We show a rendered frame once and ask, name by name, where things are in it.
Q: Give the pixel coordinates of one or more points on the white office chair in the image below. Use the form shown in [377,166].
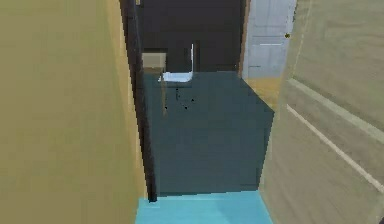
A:
[176,77]

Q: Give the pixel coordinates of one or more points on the beige small table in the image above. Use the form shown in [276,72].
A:
[153,60]

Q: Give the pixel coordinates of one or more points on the pale grey panelled door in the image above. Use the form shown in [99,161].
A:
[266,36]

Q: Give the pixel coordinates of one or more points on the dark round door knob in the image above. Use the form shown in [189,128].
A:
[287,35]

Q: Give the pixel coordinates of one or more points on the olive panelled room door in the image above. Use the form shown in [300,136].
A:
[326,110]

